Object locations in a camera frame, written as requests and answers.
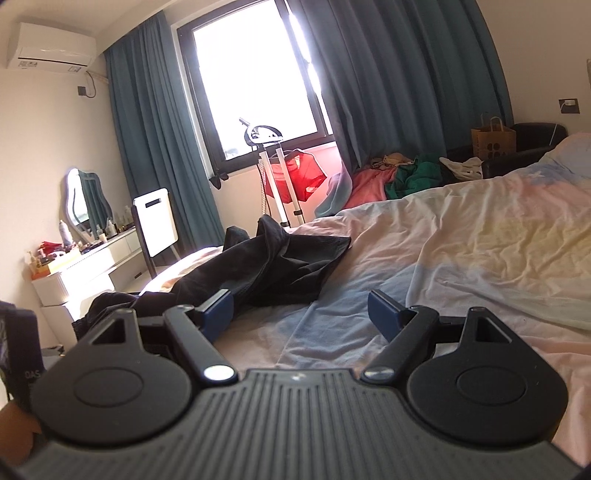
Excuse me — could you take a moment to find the black garment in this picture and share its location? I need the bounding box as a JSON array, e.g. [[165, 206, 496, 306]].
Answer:
[[73, 215, 352, 340]]

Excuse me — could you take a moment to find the white dresser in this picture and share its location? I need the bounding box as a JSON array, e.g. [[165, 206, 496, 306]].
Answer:
[[32, 229, 150, 349]]

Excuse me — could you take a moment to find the dark window frame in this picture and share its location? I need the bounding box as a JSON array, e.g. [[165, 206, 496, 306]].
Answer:
[[177, 1, 334, 178]]

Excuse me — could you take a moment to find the red bag on stand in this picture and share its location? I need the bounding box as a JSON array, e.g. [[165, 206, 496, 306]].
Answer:
[[270, 149, 327, 203]]

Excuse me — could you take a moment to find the white tote bag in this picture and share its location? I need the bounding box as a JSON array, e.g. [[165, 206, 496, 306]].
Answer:
[[439, 157, 483, 182]]

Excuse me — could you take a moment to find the wavy vanity mirror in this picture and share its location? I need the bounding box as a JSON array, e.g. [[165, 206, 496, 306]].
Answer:
[[64, 168, 113, 241]]

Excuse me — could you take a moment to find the teal right curtain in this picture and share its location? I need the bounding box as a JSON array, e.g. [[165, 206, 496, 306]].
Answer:
[[290, 0, 513, 217]]

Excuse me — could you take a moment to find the black armchair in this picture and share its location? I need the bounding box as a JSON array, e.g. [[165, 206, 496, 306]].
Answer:
[[445, 121, 569, 180]]

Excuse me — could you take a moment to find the pastel bed sheet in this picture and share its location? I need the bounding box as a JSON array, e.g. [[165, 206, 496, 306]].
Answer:
[[138, 132, 591, 469]]

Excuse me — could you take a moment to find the teal left curtain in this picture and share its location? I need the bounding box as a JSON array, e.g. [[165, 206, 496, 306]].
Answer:
[[104, 12, 224, 253]]

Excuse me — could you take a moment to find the white air conditioner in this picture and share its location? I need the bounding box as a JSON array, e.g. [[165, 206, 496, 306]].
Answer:
[[7, 22, 97, 74]]

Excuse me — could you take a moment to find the pink clothing pile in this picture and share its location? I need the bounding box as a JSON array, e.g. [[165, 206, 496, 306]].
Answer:
[[344, 167, 397, 209]]

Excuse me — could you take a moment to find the teal curtain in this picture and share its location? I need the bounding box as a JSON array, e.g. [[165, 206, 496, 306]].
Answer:
[[290, 0, 513, 217], [104, 12, 224, 253]]

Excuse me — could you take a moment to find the green clothing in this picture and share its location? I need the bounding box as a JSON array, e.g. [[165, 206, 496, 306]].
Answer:
[[385, 154, 443, 200]]

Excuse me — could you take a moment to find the wall power socket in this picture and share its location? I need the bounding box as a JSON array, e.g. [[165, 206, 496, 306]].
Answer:
[[559, 98, 580, 115]]

